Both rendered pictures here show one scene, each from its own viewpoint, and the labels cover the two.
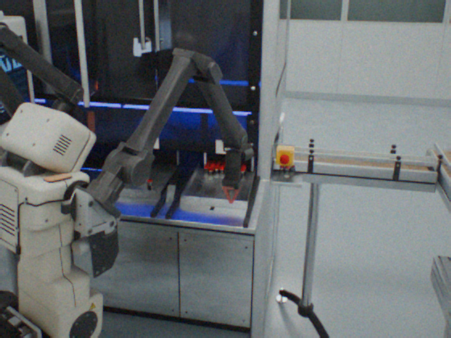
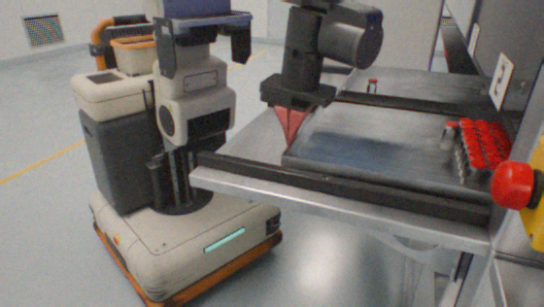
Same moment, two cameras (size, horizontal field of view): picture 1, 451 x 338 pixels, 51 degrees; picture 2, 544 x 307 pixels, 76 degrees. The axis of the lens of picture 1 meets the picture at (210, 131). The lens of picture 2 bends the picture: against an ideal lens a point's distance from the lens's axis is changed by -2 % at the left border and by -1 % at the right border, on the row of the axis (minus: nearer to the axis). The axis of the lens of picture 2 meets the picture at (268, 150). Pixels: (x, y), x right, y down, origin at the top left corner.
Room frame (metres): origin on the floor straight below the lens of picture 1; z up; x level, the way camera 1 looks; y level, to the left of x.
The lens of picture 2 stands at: (1.66, -0.58, 1.15)
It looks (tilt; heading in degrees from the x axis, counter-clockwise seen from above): 27 degrees down; 100
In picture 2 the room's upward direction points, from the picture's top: straight up
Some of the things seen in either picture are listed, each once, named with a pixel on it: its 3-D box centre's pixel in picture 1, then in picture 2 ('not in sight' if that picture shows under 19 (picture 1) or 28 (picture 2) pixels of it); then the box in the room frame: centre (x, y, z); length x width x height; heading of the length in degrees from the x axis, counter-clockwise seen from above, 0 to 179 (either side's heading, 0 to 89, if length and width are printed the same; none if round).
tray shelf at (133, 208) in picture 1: (177, 191); (379, 120); (1.76, 0.13, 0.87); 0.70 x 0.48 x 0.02; 78
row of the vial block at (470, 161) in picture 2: (224, 173); (467, 153); (1.87, -0.06, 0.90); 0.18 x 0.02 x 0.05; 79
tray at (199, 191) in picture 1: (221, 183); (406, 148); (1.79, -0.05, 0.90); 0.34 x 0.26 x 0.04; 169
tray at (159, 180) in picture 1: (143, 175); (419, 89); (1.87, 0.28, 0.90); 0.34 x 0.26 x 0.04; 168
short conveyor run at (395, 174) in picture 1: (351, 163); not in sight; (1.94, -0.63, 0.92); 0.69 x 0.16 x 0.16; 78
